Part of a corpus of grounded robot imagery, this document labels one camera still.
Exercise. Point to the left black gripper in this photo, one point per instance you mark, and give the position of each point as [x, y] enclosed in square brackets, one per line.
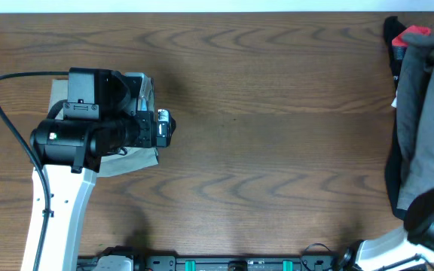
[146, 128]

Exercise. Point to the grey shorts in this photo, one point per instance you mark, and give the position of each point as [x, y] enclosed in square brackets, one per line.
[415, 120]

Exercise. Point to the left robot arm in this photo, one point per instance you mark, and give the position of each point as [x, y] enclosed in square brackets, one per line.
[104, 114]

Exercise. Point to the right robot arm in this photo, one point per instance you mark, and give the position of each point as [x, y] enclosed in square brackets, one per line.
[405, 247]

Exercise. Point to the folded khaki shorts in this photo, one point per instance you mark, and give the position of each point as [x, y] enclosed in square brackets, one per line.
[134, 160]

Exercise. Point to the red and grey garment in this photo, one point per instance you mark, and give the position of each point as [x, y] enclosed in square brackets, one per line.
[400, 43]

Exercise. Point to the black garment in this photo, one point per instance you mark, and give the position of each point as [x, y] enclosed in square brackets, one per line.
[392, 172]

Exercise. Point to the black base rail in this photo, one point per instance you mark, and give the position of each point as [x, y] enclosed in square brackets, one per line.
[125, 258]

